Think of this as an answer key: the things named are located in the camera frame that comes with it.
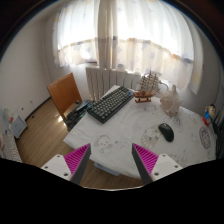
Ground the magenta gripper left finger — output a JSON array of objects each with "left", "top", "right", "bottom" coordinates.
[{"left": 42, "top": 144, "right": 91, "bottom": 185}]

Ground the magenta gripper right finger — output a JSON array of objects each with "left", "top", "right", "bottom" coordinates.
[{"left": 132, "top": 143, "right": 182, "bottom": 185}]

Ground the white box on floor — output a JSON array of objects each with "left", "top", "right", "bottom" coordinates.
[{"left": 9, "top": 116, "right": 27, "bottom": 138}]

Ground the white radiator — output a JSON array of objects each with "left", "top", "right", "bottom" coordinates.
[{"left": 86, "top": 67, "right": 141, "bottom": 101}]

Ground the wooden model sailing ship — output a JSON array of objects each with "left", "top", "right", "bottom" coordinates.
[{"left": 134, "top": 72, "right": 159, "bottom": 103}]

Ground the right sheer curtain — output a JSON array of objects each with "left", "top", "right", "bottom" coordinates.
[{"left": 112, "top": 0, "right": 194, "bottom": 90}]

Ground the wooden chair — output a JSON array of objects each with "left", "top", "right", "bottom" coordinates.
[{"left": 47, "top": 73, "right": 82, "bottom": 120}]

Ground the cartoon boy figurine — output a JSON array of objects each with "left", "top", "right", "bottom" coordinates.
[{"left": 202, "top": 104, "right": 216, "bottom": 126}]

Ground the left sheer curtain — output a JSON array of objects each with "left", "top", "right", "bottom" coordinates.
[{"left": 52, "top": 0, "right": 100, "bottom": 67}]

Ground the sheer curtain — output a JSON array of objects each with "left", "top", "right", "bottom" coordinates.
[
  {"left": 112, "top": 0, "right": 194, "bottom": 90},
  {"left": 52, "top": 0, "right": 100, "bottom": 67}
]

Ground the black computer mouse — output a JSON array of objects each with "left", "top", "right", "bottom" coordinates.
[{"left": 158, "top": 123, "right": 174, "bottom": 142}]

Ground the dark mechanical keyboard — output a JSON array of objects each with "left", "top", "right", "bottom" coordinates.
[{"left": 88, "top": 87, "right": 134, "bottom": 123}]

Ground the white conch shell ornament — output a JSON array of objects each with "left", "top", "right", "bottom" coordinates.
[{"left": 160, "top": 85, "right": 183, "bottom": 116}]

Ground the black device on chair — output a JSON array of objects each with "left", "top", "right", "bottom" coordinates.
[{"left": 65, "top": 100, "right": 91, "bottom": 131}]

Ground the white patterned tablecloth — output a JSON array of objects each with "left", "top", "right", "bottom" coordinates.
[{"left": 64, "top": 97, "right": 216, "bottom": 178}]

